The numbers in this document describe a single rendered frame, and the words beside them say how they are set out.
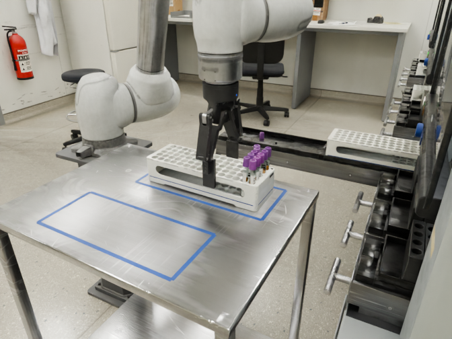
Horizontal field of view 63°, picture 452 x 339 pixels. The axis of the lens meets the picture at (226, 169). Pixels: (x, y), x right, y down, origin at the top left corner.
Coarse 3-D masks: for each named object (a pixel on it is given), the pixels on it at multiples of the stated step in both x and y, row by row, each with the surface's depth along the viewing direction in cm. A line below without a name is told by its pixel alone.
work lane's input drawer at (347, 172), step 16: (256, 128) 125; (224, 144) 118; (240, 144) 116; (256, 144) 114; (272, 144) 116; (288, 144) 116; (304, 144) 116; (320, 144) 116; (272, 160) 112; (288, 160) 110; (304, 160) 108; (320, 160) 105; (336, 160) 104; (352, 160) 102; (336, 176) 105; (352, 176) 103; (368, 176) 101
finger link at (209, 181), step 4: (212, 160) 78; (212, 164) 78; (212, 168) 78; (212, 172) 79; (204, 176) 80; (208, 176) 80; (212, 176) 79; (204, 180) 81; (208, 180) 80; (212, 180) 80; (204, 184) 81; (208, 184) 81; (212, 184) 80
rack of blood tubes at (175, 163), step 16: (160, 160) 87; (176, 160) 87; (192, 160) 87; (224, 160) 87; (240, 160) 87; (160, 176) 88; (176, 176) 92; (192, 176) 92; (224, 176) 80; (240, 176) 80; (272, 176) 83; (224, 192) 81; (240, 192) 81; (256, 192) 76; (272, 192) 85; (256, 208) 78
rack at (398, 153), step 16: (336, 128) 111; (336, 144) 103; (352, 144) 101; (368, 144) 101; (384, 144) 101; (400, 144) 101; (416, 144) 100; (368, 160) 101; (384, 160) 104; (400, 160) 100; (416, 160) 100
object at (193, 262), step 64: (64, 192) 86; (128, 192) 86; (192, 192) 86; (0, 256) 82; (64, 256) 67; (128, 256) 66; (192, 256) 66; (256, 256) 66; (128, 320) 119; (192, 320) 55
